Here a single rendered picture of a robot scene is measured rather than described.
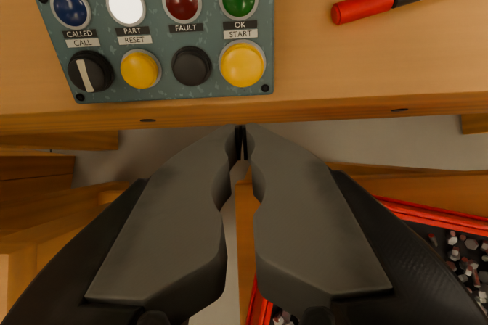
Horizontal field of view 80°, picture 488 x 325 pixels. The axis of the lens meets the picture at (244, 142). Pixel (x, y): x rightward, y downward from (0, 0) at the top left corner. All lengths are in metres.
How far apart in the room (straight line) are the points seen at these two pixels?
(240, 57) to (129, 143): 1.05
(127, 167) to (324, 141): 0.77
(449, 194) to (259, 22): 0.28
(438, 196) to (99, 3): 0.36
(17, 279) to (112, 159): 0.90
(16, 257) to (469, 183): 0.47
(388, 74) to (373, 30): 0.04
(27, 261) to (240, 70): 0.30
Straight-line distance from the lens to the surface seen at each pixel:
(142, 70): 0.21
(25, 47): 0.30
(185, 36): 0.21
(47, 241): 0.43
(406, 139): 1.27
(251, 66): 0.20
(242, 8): 0.20
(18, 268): 0.39
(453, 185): 0.39
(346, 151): 1.18
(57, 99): 0.28
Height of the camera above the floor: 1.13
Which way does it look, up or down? 87 degrees down
